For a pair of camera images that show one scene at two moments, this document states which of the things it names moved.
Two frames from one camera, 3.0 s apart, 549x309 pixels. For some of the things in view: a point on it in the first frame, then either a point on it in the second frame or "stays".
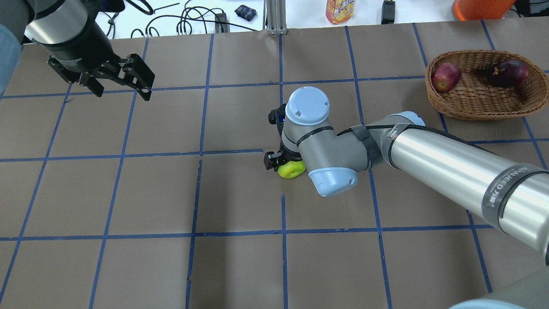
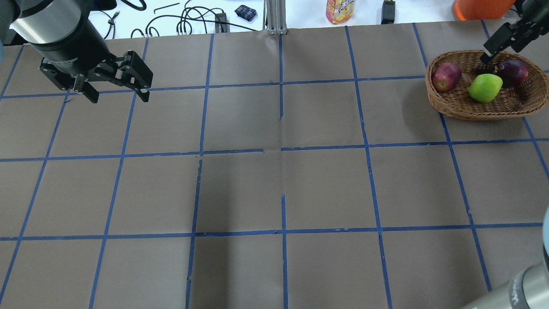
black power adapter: (388, 12) stays
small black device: (245, 13) stays
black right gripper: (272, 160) → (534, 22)
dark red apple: (511, 73) stays
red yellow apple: (445, 76) stays
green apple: (291, 169) → (485, 88)
